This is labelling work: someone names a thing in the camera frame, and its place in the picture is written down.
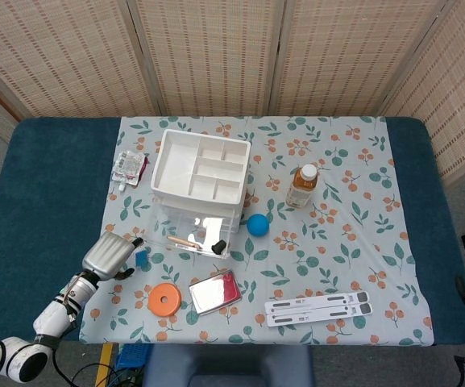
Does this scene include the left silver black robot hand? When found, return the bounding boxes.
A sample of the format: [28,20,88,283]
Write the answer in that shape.
[81,232,144,282]

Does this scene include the clear plastic drawer with items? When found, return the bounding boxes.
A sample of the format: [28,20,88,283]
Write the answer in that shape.
[143,204,242,260]

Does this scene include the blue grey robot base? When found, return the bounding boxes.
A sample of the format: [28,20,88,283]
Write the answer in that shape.
[142,344,316,387]

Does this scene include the white drawer organizer box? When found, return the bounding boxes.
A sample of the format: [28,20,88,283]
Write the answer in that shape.
[150,128,252,235]

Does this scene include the wooden stick with red mark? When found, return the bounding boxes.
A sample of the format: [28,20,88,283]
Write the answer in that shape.
[166,235,201,249]

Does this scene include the orange disc with hole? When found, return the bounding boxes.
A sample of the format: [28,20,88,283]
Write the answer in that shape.
[147,283,182,317]

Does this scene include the teal table cover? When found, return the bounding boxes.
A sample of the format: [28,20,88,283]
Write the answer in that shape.
[0,116,465,343]

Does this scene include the crumpled foil snack packet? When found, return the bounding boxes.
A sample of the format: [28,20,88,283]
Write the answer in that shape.
[110,149,151,193]

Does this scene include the blue plastic basket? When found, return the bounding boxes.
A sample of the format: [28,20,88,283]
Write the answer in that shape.
[115,343,152,370]

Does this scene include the red ink pad metal case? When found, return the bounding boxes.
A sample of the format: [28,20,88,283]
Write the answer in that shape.
[188,270,243,316]

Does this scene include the blue rubber ball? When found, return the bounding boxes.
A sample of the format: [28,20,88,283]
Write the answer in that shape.
[247,213,272,236]

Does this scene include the white folding laptop stand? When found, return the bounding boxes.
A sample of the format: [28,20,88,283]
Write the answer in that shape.
[264,290,374,328]

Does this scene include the floral leaf print tablecloth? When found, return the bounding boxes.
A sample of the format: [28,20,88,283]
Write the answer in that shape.
[77,115,435,347]

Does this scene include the amber tea bottle white cap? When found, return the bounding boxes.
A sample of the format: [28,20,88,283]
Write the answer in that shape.
[284,163,319,210]

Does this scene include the bamboo folding screen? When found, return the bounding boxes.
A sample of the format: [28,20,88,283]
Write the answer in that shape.
[0,0,465,189]

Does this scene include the black floor cables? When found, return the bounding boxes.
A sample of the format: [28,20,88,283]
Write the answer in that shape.
[52,354,144,387]

